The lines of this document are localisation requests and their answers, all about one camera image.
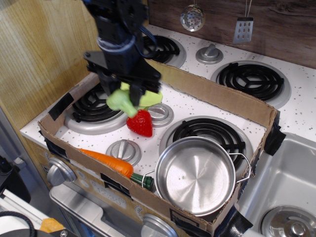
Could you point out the red toy strawberry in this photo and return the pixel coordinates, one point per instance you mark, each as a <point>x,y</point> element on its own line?
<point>141,124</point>

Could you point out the light green plastic plate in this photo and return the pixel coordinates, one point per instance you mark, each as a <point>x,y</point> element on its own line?
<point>149,99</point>

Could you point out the silver oven knob left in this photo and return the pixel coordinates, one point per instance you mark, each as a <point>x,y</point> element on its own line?
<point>59,172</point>

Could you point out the black burner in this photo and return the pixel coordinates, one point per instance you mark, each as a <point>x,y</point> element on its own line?
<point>90,115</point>
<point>221,131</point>
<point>167,51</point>
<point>257,79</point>

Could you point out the silver oven door handle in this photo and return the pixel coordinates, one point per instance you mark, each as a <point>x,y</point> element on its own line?
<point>83,209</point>

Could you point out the front left black burner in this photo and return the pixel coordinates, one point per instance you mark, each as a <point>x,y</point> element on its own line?
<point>90,115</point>

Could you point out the back right black burner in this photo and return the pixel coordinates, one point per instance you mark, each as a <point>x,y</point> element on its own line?
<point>257,79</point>

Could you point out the orange object bottom left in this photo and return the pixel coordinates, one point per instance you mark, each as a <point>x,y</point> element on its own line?
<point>50,225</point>

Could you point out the silver oven knob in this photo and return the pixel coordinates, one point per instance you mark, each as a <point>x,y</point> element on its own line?
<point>59,172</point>
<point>153,226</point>

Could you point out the silver metal pot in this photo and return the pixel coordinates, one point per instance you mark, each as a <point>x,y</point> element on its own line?
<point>199,176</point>

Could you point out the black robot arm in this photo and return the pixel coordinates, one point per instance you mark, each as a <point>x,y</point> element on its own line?
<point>120,27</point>

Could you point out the silver stove knob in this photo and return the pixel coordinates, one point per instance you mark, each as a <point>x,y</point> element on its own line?
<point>161,115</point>
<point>209,55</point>
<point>125,150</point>

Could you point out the green toy broccoli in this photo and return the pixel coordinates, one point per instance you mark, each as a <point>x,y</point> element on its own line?
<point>119,100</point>

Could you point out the hanging silver strainer spoon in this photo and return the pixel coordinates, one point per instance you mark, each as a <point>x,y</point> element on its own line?
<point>192,17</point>

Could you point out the silver sink drain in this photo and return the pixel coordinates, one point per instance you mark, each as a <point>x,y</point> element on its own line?
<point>288,221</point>

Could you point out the hanging silver slotted spatula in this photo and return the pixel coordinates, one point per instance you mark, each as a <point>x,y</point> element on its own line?
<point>244,26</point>

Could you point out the grey toy sink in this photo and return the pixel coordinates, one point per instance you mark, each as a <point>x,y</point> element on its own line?
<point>286,178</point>

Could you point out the silver oven knob right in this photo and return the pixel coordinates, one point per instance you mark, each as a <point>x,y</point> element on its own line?
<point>153,226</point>

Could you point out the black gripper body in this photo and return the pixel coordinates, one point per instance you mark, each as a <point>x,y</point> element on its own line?
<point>125,61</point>

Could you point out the silver stove knob front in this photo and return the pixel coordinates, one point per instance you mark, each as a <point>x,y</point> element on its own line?
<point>125,150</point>

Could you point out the orange toy carrot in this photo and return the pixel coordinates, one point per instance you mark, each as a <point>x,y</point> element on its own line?
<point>123,167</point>

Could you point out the silver back stove knob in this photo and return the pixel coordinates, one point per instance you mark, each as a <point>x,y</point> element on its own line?
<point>209,55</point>

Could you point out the silver stove knob centre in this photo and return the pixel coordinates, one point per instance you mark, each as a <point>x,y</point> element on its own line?
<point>161,115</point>

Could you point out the front right black burner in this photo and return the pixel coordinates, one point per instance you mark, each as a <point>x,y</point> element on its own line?
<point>221,131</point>

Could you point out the black device left edge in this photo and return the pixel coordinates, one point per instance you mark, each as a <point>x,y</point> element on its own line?
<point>11,180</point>

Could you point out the back left black burner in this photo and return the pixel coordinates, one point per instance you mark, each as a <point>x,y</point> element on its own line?
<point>167,51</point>

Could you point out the brown cardboard fence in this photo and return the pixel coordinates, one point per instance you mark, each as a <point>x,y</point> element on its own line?
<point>206,97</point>

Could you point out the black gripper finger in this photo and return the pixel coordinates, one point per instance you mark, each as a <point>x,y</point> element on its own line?
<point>135,93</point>
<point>109,82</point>

